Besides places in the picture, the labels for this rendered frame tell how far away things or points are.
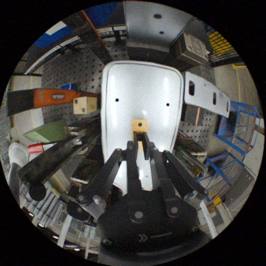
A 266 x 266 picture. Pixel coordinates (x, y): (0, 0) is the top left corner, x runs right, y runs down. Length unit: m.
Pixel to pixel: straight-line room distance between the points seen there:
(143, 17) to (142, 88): 0.18
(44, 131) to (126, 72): 0.54
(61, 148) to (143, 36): 0.30
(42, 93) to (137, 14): 0.21
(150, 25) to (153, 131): 0.27
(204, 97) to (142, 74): 0.20
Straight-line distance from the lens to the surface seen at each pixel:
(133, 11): 0.21
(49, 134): 0.63
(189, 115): 0.30
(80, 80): 0.65
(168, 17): 0.21
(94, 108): 0.21
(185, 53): 0.26
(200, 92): 0.30
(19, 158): 0.75
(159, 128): 0.24
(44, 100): 0.15
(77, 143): 0.20
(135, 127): 0.20
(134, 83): 0.22
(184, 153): 0.28
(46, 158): 0.15
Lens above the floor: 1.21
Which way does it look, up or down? 69 degrees down
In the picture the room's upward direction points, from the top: 178 degrees counter-clockwise
